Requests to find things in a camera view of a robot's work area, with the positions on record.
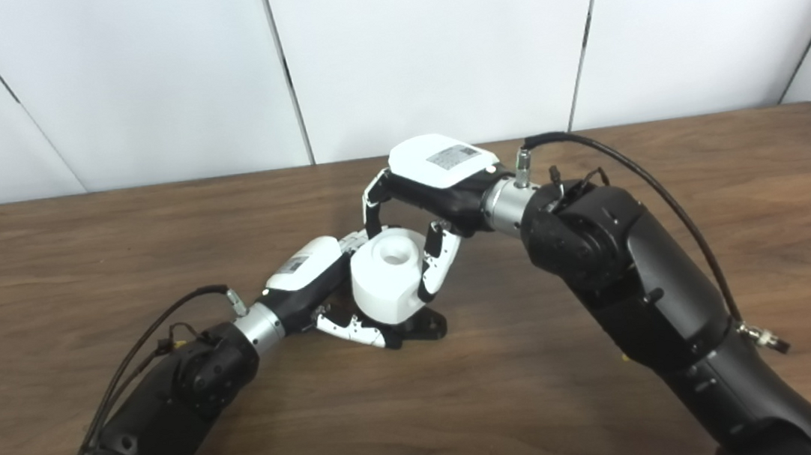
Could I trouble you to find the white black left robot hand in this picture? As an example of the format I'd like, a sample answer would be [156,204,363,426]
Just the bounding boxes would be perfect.
[253,227,404,364]

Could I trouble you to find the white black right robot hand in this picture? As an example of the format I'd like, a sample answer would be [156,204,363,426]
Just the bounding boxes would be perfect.
[355,126,526,309]

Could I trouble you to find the round white plastic piece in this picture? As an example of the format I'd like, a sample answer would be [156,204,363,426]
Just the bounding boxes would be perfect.
[346,226,437,330]

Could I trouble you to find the black plastic holder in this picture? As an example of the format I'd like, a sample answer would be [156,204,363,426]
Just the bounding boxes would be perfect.
[358,303,450,353]

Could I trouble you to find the thick black left wrist cable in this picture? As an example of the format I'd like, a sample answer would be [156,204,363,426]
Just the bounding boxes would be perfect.
[44,280,265,455]

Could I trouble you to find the thick black wrist cable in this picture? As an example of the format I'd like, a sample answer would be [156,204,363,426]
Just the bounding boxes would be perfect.
[509,109,792,381]
[44,280,265,455]

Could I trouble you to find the thick black right wrist cable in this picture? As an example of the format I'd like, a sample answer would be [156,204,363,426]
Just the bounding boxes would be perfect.
[509,109,792,381]

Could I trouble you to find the thin black right arm wire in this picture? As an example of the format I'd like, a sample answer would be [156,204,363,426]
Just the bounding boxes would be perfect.
[548,158,612,202]

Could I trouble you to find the thin wire with yellow plug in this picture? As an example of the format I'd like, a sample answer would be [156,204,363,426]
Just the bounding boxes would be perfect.
[73,320,207,455]

